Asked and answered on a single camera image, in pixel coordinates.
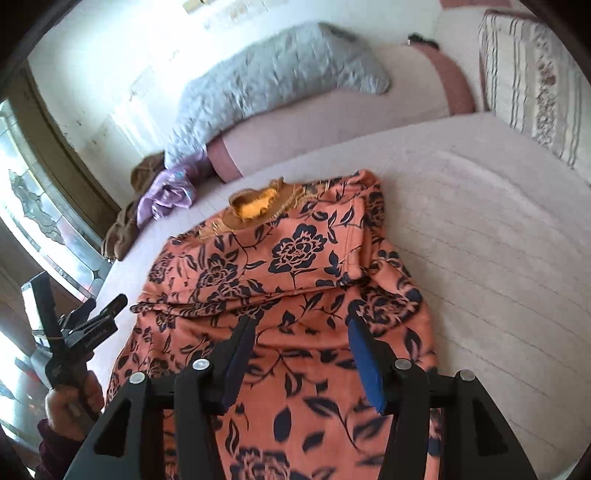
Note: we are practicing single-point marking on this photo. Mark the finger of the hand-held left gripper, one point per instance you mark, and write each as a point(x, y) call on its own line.
point(99, 318)
point(44, 304)

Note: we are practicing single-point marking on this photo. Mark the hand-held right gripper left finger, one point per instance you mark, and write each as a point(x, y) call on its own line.
point(234, 367)

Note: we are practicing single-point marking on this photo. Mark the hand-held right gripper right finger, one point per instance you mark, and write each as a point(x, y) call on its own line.
point(365, 367)

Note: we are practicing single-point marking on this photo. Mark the orange floral garment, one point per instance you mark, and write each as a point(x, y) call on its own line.
point(304, 258)

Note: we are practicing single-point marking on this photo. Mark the person's left forearm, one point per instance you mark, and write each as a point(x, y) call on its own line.
point(53, 450)

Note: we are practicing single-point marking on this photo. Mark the person's left hand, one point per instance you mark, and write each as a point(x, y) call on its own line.
point(62, 410)

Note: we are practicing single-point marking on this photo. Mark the brown cloth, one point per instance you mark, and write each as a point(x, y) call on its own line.
point(122, 235)

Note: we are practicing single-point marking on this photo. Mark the patterned glass window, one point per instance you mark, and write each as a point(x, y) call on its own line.
point(41, 203)

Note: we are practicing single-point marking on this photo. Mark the purple shiny cloth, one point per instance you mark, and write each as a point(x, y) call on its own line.
point(166, 194)

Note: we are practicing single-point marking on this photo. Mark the bed with pink sheet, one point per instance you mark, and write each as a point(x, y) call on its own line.
point(485, 230)

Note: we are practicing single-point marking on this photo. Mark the pink bolster pillow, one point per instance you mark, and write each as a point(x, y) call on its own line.
point(323, 124)

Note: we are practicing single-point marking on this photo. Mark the grey quilted blanket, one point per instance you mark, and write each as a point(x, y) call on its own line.
point(277, 74)

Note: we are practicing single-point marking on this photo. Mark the striped pillow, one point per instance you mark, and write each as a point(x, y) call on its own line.
point(531, 83)

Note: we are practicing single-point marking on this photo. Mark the small dark object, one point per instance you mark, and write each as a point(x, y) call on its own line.
point(422, 40)

